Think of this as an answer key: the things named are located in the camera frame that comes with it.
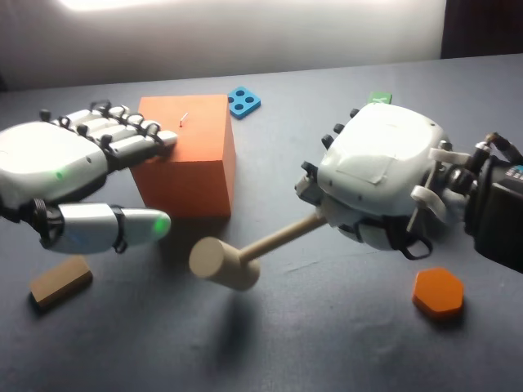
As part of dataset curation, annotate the grey table cloth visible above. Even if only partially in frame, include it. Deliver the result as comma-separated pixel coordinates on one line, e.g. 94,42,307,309
0,52,523,392

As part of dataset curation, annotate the large orange cube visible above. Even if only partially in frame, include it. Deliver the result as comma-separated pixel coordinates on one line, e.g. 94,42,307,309
129,94,237,217

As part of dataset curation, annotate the brown rectangular wooden block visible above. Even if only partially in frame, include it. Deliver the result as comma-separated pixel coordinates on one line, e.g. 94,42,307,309
29,256,93,308

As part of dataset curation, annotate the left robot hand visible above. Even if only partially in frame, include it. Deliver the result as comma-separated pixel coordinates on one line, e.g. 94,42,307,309
0,100,179,255

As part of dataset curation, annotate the small green cube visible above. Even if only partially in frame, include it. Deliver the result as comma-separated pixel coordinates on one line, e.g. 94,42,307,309
366,91,394,106

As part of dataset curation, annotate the wooden mallet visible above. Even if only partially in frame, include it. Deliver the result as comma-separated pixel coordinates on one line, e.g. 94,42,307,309
188,212,328,292

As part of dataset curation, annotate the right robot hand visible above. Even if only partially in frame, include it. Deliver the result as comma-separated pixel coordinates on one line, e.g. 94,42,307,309
294,104,450,261

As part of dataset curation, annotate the blue square four-hole block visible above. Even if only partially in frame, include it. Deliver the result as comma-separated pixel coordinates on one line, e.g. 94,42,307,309
226,86,262,119

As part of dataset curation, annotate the orange hexagon block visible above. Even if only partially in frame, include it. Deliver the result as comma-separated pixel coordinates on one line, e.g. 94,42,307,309
411,267,465,314

